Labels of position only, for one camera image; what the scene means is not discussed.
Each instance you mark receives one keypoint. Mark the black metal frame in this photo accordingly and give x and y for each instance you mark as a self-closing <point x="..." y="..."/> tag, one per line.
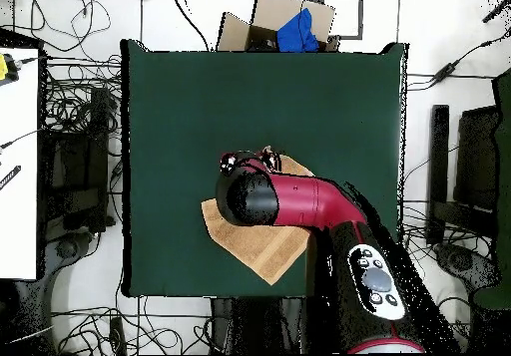
<point x="360" y="17"/>

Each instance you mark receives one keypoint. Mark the black flat tool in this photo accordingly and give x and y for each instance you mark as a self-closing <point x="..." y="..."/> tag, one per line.
<point x="10" y="177"/>

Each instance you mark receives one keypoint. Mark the tan terry towel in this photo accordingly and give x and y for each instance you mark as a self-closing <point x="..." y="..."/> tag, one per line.
<point x="259" y="248"/>

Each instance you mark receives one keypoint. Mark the dark green table cloth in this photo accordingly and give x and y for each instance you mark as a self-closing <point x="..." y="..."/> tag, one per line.
<point x="259" y="104"/>

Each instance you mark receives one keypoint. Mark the black upright bar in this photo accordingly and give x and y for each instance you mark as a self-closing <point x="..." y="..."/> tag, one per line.
<point x="438" y="152"/>

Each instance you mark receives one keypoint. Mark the blue garment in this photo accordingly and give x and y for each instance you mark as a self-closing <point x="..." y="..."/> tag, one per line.
<point x="297" y="33"/>

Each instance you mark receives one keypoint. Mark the black tripod leg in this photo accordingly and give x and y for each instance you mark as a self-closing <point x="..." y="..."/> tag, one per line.
<point x="497" y="11"/>

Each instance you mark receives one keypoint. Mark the black flat case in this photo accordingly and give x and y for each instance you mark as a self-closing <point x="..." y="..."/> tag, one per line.
<point x="477" y="156"/>

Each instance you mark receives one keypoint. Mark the yellow and black device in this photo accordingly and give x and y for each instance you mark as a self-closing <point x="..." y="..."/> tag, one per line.
<point x="3" y="67"/>

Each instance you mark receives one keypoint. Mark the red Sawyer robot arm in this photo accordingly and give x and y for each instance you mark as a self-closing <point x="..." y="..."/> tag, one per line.
<point x="303" y="200"/>

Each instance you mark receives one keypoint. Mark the black pedestal foot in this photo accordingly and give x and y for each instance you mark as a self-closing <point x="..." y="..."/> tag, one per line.
<point x="68" y="248"/>
<point x="459" y="260"/>

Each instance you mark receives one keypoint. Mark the open cardboard box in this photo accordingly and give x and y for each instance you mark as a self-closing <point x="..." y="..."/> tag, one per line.
<point x="271" y="13"/>

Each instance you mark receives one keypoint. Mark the white side table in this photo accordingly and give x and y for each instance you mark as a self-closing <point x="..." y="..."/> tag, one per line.
<point x="18" y="172"/>

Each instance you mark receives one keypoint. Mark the black equipment rack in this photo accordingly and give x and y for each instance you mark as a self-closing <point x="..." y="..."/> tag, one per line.
<point x="78" y="160"/>

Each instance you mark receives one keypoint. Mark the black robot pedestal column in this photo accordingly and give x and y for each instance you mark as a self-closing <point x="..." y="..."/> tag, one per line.
<point x="255" y="324"/>

